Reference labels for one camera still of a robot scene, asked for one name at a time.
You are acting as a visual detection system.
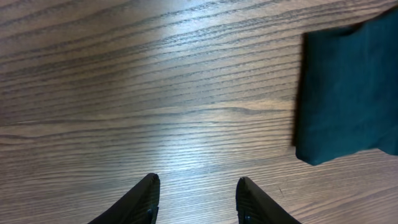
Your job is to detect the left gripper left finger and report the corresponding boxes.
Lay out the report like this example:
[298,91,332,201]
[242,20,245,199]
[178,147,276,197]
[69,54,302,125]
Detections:
[88,173,160,224]

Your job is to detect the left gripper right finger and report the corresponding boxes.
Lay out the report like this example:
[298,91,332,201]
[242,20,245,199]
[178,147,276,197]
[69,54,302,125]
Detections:
[236,177,301,224]

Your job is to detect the dark navy t-shirt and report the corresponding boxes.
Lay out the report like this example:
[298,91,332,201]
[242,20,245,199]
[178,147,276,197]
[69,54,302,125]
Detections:
[293,8,397,166]

